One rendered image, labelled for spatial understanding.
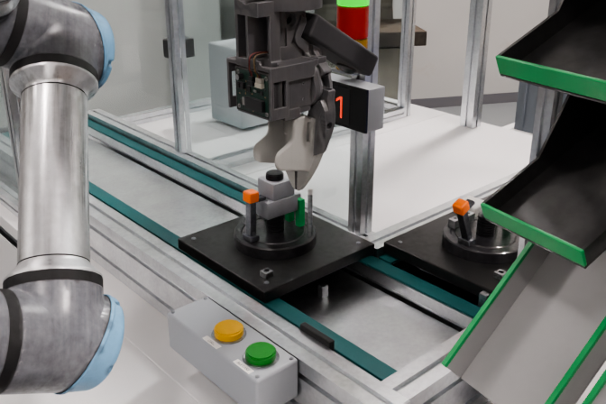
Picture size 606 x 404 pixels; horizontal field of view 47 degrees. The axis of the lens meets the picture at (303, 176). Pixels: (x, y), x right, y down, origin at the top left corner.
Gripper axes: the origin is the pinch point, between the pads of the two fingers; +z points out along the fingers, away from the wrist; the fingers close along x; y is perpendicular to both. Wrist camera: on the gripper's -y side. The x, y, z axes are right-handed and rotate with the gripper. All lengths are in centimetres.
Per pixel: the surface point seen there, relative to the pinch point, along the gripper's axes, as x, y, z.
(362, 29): -21.4, -31.5, -9.9
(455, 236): -7.8, -41.0, 23.9
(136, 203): -71, -16, 31
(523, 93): -95, -204, 45
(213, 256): -31.9, -8.6, 25.6
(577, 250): 27.4, -10.0, 2.1
